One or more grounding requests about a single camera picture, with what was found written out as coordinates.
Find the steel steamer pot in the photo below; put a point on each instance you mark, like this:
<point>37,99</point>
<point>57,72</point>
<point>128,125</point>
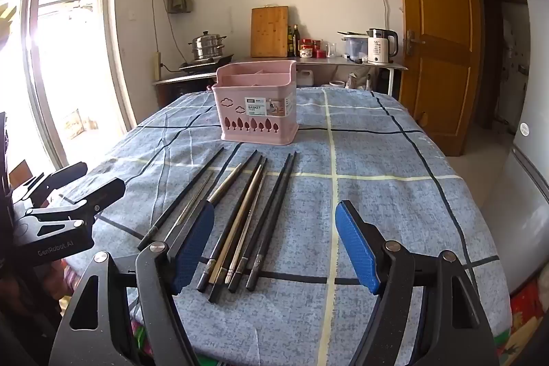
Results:
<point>208,46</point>

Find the white electric kettle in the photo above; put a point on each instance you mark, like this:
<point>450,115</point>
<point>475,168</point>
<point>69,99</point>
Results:
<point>379,48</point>

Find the yellow oil bottle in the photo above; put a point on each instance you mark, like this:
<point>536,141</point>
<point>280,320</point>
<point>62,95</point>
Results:
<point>290,44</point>

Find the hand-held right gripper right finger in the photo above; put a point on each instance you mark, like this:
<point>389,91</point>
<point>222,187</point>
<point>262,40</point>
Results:
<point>356,246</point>

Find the white plastic jug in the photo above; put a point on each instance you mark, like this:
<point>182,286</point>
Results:
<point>305,78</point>

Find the dark oil bottle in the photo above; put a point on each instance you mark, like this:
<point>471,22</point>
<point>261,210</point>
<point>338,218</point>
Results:
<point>296,42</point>

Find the wooden cutting board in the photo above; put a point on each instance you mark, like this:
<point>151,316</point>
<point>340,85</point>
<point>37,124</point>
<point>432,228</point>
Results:
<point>269,31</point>

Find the grey refrigerator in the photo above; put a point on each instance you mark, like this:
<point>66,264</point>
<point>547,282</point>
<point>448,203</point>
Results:
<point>532,177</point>

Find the white frame glass window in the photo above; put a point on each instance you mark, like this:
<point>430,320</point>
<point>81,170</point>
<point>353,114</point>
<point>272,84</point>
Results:
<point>109,6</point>

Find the white power strip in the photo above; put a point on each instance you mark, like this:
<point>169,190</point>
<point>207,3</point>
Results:
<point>157,66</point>

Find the wooden door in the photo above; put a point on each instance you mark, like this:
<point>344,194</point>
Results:
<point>441,27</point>

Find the clear water filter pitcher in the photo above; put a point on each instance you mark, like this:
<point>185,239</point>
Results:
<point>355,48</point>

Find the clear glass cup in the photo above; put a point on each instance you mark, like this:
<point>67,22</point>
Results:
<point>331,50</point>

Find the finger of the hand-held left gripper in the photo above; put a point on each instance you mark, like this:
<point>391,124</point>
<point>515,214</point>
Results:
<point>64,177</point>
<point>107,190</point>

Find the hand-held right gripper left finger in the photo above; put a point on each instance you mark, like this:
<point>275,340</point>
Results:
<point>195,246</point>

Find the row of mixed chopsticks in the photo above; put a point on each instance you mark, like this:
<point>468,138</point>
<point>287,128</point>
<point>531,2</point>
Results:
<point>271,220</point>

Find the metal shelf table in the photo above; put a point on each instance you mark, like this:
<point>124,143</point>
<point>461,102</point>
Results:
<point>343,62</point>

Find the small side table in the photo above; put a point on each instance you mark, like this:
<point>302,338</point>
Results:
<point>180,85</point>

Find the white floral jar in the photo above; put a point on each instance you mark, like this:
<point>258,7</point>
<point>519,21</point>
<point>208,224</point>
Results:
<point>306,53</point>

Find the blue plaid tablecloth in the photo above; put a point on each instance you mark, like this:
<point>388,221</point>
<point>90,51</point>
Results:
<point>386,220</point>

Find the black induction cooker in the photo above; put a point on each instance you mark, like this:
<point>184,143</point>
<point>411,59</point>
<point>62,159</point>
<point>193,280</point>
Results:
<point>206,65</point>

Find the pink plastic utensil basket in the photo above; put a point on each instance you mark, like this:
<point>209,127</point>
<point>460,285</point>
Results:
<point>257,121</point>

